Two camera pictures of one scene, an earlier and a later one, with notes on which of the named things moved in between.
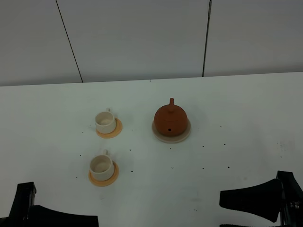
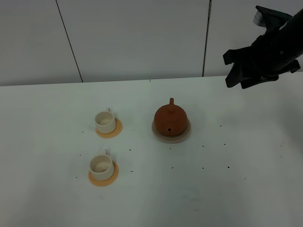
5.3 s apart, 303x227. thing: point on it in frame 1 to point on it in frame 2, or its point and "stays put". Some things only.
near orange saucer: [107, 182] stays put
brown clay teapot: [171, 120] stays put
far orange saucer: [116, 131] stays put
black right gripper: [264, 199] to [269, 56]
